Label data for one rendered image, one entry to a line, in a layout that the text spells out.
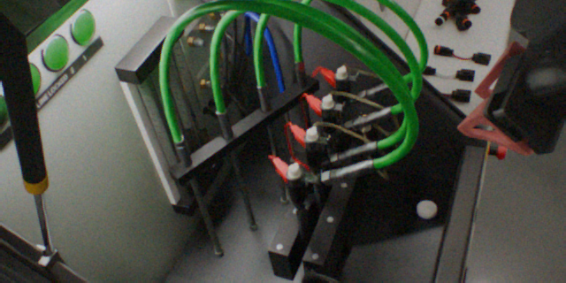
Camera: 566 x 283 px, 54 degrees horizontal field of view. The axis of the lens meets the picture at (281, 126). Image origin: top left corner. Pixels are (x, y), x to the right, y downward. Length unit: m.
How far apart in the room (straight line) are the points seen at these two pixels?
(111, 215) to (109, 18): 0.32
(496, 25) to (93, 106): 0.94
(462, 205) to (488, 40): 0.46
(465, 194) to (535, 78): 0.56
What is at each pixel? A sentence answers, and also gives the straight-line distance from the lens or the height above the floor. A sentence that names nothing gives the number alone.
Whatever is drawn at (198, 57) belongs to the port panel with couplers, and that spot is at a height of 1.16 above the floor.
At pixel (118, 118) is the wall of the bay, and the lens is 0.92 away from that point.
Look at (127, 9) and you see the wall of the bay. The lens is 0.91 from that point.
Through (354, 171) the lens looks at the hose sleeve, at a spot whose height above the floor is 1.18.
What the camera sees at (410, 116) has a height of 1.30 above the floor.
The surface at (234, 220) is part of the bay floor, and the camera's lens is 1.21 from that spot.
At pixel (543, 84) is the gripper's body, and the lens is 0.53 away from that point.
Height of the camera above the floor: 1.78
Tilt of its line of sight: 43 degrees down
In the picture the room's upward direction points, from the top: 10 degrees counter-clockwise
